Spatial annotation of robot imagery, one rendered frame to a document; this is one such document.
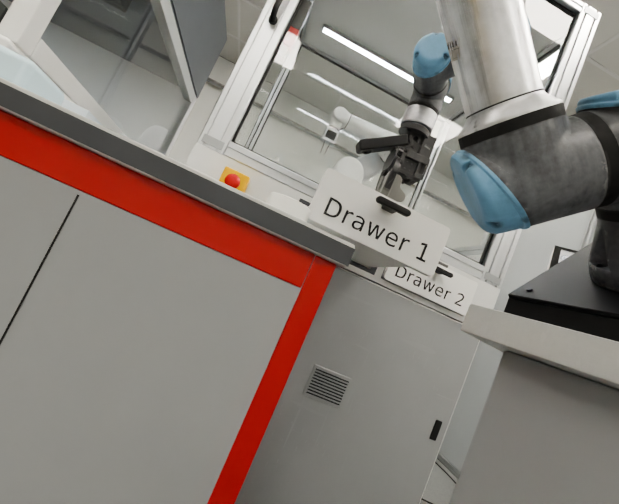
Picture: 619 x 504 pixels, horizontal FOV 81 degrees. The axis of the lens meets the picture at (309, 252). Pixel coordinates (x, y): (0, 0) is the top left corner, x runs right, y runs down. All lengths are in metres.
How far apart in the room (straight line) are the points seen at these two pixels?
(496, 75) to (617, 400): 0.36
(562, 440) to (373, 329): 0.69
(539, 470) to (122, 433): 0.45
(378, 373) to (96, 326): 0.84
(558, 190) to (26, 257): 0.58
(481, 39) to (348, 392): 0.91
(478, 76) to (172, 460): 0.56
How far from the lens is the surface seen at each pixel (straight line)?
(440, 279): 1.17
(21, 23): 1.03
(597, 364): 0.47
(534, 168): 0.48
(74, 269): 0.47
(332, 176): 0.73
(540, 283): 0.63
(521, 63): 0.51
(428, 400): 1.23
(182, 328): 0.45
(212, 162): 1.07
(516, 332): 0.51
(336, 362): 1.10
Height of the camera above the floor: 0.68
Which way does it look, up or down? 7 degrees up
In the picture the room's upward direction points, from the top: 24 degrees clockwise
